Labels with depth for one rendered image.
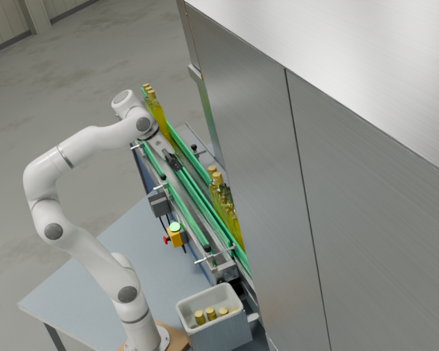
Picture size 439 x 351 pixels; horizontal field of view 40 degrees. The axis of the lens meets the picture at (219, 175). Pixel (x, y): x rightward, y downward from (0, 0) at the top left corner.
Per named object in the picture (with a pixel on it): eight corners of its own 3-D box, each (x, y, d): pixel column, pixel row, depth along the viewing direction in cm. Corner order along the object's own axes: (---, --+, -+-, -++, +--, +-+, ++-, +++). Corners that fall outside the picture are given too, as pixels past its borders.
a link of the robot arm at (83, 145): (63, 160, 183) (146, 106, 186) (54, 141, 196) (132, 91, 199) (79, 182, 188) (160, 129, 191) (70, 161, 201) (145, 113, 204)
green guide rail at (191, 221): (217, 264, 232) (212, 248, 227) (214, 264, 231) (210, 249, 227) (120, 107, 376) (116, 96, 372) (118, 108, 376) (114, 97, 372)
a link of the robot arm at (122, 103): (158, 122, 197) (150, 113, 205) (134, 93, 190) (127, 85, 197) (138, 138, 197) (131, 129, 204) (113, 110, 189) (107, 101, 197)
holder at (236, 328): (266, 333, 225) (258, 304, 217) (198, 364, 219) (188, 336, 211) (248, 306, 239) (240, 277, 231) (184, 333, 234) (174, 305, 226)
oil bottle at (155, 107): (171, 137, 329) (157, 90, 315) (161, 141, 328) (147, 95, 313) (168, 133, 334) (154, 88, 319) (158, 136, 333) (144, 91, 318)
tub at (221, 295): (249, 324, 219) (245, 308, 215) (193, 350, 215) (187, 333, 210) (232, 296, 234) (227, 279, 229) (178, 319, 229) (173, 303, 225)
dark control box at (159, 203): (171, 213, 291) (166, 199, 287) (156, 219, 289) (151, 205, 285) (166, 205, 298) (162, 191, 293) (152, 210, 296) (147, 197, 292)
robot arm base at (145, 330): (145, 370, 231) (131, 338, 222) (115, 350, 244) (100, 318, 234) (179, 338, 242) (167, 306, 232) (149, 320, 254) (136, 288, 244)
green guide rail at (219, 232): (234, 257, 233) (230, 241, 229) (231, 258, 233) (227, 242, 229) (131, 104, 378) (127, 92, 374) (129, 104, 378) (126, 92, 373)
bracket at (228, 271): (240, 277, 233) (237, 264, 229) (218, 287, 231) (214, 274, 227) (237, 272, 236) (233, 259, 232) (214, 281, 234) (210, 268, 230)
